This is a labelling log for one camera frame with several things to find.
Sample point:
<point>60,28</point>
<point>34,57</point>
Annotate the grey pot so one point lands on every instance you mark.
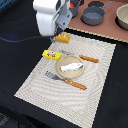
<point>75,6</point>

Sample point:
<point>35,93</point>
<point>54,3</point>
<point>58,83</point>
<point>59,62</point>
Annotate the white striped placemat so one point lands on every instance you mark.
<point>70,103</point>

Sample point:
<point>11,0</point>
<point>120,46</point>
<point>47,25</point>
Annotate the fork with wooden handle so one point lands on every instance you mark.
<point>55,77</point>

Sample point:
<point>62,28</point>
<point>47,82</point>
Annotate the grey saucepan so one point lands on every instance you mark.
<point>94,13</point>

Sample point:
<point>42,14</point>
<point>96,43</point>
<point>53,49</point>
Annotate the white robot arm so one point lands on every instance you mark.
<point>52,16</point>

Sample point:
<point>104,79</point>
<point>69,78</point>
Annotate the brown stove board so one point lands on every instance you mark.
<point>108,28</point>

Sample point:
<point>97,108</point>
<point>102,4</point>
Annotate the beige bowl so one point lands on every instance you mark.
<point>122,14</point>

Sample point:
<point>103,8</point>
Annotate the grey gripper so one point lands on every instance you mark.
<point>62,16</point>

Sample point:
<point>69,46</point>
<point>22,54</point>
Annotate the white toy fish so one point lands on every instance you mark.
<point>71,67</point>

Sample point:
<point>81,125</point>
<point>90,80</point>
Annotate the knife with wooden handle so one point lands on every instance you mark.
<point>80,56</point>

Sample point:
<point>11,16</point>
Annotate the beige round plate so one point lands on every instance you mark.
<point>68,59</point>

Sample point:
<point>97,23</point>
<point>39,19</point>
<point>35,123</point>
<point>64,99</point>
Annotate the yellow box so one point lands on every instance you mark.
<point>51,55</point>

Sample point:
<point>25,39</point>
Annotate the orange bread loaf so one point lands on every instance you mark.
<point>64,38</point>

